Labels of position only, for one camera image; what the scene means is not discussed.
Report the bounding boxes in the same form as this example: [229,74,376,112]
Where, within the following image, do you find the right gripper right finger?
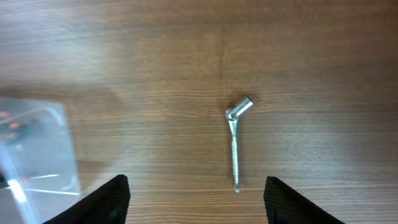
[264,176,343,224]

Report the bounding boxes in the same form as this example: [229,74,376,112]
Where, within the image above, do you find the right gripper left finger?
[44,174,131,224]

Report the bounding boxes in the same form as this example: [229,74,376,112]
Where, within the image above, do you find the silver L-shaped socket wrench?
[225,96,254,194]

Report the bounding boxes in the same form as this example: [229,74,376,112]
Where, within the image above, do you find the orange black long-nose pliers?
[1,111,38,142]

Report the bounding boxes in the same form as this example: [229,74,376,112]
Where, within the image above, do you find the clear plastic container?
[1,97,81,223]

